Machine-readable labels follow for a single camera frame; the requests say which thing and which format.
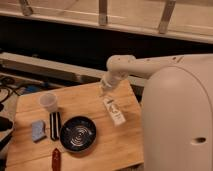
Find wooden board table top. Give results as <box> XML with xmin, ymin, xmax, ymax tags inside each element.
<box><xmin>5</xmin><ymin>78</ymin><xmax>146</xmax><ymax>171</ymax></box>

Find translucent plastic cup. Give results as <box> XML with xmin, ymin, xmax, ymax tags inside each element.
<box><xmin>39</xmin><ymin>93</ymin><xmax>58</xmax><ymax>113</ymax></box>

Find black white striped object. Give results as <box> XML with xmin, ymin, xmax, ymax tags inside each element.
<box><xmin>50</xmin><ymin>112</ymin><xmax>61</xmax><ymax>141</ymax></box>

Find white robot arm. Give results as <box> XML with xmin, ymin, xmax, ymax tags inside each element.
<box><xmin>101</xmin><ymin>53</ymin><xmax>213</xmax><ymax>171</ymax></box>

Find red brown oblong object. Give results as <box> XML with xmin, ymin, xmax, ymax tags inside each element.
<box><xmin>52</xmin><ymin>148</ymin><xmax>61</xmax><ymax>171</ymax></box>

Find blue sponge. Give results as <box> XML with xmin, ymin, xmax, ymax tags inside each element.
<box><xmin>31</xmin><ymin>120</ymin><xmax>46</xmax><ymax>142</ymax></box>

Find small white plastic bottle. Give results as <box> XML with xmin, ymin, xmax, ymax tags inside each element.
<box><xmin>103</xmin><ymin>97</ymin><xmax>126</xmax><ymax>126</ymax></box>

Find black object at left edge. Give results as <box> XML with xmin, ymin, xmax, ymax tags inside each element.
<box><xmin>0</xmin><ymin>116</ymin><xmax>13</xmax><ymax>132</ymax></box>

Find black round bowl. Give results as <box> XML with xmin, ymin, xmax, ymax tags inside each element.
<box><xmin>60</xmin><ymin>116</ymin><xmax>97</xmax><ymax>153</ymax></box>

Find black cables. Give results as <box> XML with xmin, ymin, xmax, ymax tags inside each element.
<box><xmin>0</xmin><ymin>75</ymin><xmax>26</xmax><ymax>104</ymax></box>

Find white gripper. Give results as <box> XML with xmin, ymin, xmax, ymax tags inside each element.
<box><xmin>99</xmin><ymin>73</ymin><xmax>120</xmax><ymax>98</ymax></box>

